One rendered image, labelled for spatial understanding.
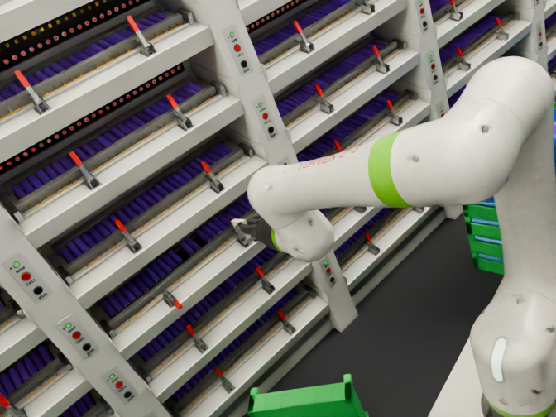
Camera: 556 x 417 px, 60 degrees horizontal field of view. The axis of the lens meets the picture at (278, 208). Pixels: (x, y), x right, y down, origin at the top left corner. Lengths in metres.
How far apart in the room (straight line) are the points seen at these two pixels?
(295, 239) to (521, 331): 0.44
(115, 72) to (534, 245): 0.91
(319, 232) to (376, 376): 0.76
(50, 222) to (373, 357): 1.08
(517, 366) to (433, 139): 0.42
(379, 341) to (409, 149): 1.12
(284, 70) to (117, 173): 0.53
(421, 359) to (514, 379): 0.74
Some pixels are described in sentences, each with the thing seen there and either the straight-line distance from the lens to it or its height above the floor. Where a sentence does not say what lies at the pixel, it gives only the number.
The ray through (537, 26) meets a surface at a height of 0.50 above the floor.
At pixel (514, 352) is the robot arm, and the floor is 0.58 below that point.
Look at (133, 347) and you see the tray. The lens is 1.34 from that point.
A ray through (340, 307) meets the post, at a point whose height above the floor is 0.10.
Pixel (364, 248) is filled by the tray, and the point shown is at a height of 0.17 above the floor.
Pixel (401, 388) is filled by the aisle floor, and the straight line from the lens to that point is 1.59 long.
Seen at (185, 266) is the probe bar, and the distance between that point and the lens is 1.37.
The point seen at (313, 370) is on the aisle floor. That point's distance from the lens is 1.72.
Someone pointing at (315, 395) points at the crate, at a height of 0.20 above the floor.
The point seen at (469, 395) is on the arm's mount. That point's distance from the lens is 1.15.
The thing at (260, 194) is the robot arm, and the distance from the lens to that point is 0.94.
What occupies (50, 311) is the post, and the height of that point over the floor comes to 0.75.
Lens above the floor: 1.29
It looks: 30 degrees down
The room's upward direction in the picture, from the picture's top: 24 degrees counter-clockwise
